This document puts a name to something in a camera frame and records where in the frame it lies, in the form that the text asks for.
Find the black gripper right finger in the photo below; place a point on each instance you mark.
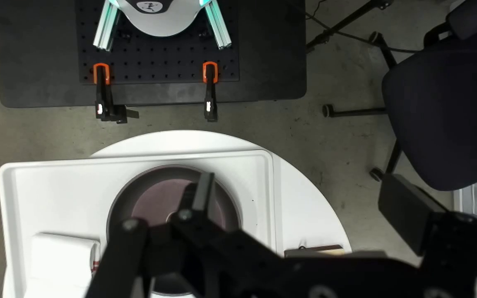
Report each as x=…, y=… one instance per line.
x=205, y=198

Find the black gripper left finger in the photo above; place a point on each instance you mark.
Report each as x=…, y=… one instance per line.
x=118, y=274

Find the white towel with red stripes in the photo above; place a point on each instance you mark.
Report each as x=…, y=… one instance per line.
x=61, y=266

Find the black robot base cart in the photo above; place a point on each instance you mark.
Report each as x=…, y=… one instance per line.
x=46, y=56

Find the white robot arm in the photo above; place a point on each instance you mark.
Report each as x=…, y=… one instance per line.
x=156, y=19

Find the black frying pan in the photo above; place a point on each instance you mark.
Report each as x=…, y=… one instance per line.
x=156, y=195

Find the white plastic tray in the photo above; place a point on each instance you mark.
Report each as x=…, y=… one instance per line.
x=68, y=198

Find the round white table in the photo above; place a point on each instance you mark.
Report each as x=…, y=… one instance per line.
x=278, y=206

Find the left orange clamp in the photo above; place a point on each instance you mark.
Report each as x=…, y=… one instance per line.
x=104, y=109

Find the orange clamp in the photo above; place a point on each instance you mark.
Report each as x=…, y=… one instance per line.
x=210, y=80
x=104, y=109

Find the right orange clamp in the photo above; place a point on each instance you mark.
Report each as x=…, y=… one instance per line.
x=210, y=80

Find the black office chair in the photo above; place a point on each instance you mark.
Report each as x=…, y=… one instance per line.
x=431, y=104

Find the tripod stand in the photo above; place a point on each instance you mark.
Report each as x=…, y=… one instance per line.
x=336, y=29

